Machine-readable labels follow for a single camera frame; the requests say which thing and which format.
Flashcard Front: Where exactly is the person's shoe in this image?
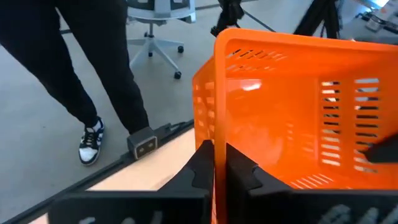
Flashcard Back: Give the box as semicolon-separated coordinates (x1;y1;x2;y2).
78;116;106;166

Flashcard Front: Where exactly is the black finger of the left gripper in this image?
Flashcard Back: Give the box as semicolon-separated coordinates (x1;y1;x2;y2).
363;133;398;164

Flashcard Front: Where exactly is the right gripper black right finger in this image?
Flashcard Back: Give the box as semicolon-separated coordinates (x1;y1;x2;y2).
226;143;398;224

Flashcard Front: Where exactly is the person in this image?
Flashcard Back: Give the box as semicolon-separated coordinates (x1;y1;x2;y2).
0;0;150;135

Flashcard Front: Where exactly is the orange plastic basket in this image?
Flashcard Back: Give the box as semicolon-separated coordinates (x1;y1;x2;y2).
192;27;398;224

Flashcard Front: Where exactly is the grey depth camera box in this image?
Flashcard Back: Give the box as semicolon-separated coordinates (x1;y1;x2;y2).
126;126;159;161

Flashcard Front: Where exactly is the white office chair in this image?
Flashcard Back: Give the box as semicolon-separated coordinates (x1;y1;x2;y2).
126;0;197;80

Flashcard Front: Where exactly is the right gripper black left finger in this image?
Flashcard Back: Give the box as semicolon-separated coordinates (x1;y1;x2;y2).
48;139;216;224

